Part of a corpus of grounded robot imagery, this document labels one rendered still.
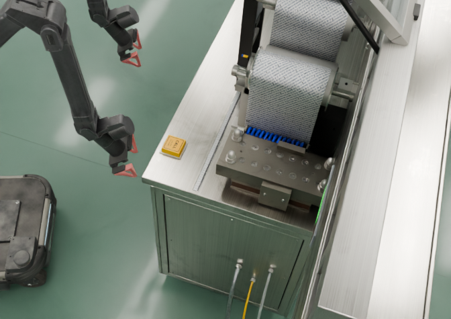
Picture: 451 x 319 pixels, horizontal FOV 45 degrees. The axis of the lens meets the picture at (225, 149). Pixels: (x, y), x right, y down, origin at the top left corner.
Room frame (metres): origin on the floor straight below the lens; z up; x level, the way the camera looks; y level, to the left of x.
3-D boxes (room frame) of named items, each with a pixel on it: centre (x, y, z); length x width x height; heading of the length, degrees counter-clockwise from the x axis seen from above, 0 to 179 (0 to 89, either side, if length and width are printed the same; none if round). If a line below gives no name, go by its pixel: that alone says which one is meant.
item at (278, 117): (1.19, -0.17, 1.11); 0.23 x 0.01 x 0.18; 75
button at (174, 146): (1.18, 0.19, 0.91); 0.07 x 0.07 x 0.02; 75
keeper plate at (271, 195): (0.97, -0.18, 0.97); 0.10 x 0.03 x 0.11; 75
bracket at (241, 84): (1.32, -0.05, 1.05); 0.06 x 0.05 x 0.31; 75
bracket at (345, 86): (1.20, -0.36, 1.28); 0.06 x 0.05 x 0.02; 75
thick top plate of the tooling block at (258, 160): (1.06, -0.19, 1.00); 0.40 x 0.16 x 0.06; 75
